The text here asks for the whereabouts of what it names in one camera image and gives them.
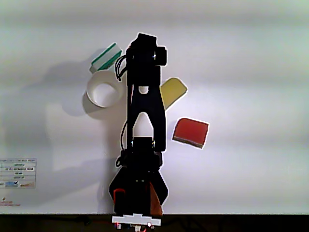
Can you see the green and white sponge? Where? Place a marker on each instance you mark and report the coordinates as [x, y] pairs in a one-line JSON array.
[[106, 56]]

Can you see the yellow and white sponge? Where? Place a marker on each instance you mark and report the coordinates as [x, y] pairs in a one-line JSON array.
[[172, 93]]

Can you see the white paper cup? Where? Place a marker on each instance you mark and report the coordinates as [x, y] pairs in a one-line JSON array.
[[94, 94]]

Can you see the red and white sponge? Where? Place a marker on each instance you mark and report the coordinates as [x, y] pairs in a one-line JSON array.
[[190, 131]]

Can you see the orange base clamp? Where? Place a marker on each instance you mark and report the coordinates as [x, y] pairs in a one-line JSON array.
[[155, 201]]

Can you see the white controller board holder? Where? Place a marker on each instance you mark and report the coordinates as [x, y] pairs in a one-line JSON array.
[[135, 220]]

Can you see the printed label sticker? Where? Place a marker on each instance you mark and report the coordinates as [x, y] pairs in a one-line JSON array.
[[17, 172]]

